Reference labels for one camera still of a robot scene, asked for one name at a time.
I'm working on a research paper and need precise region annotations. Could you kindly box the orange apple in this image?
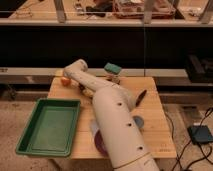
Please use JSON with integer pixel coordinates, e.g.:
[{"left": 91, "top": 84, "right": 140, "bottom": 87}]
[{"left": 60, "top": 77, "right": 71, "bottom": 86}]

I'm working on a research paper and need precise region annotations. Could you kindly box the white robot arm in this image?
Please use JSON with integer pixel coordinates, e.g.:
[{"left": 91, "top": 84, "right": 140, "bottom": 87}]
[{"left": 63, "top": 59, "right": 160, "bottom": 171}]

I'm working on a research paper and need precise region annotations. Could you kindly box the brown bowl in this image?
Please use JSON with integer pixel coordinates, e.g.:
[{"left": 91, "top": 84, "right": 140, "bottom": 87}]
[{"left": 106, "top": 74, "right": 120, "bottom": 84}]

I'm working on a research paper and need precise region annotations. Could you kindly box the purple bowl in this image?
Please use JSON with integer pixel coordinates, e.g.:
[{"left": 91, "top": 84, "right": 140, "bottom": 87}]
[{"left": 94, "top": 131, "right": 108, "bottom": 156}]

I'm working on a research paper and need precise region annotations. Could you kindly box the green sponge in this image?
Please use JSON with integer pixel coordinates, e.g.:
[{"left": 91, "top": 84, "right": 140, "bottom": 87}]
[{"left": 104, "top": 63, "right": 122, "bottom": 75}]

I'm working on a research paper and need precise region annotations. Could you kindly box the black knife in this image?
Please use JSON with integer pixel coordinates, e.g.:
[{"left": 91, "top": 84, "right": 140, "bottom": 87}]
[{"left": 135, "top": 90, "right": 147, "bottom": 107}]

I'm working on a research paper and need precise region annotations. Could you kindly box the wooden table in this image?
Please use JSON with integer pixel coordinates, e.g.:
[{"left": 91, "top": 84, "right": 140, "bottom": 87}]
[{"left": 48, "top": 77, "right": 176, "bottom": 159}]

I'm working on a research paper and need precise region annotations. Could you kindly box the green plastic tray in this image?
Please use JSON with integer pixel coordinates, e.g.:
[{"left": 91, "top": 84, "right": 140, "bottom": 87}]
[{"left": 16, "top": 98, "right": 81, "bottom": 157}]

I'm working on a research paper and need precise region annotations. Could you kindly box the black power adapter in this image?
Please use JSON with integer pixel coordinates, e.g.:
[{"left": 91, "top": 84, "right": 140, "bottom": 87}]
[{"left": 187, "top": 125, "right": 213, "bottom": 144}]

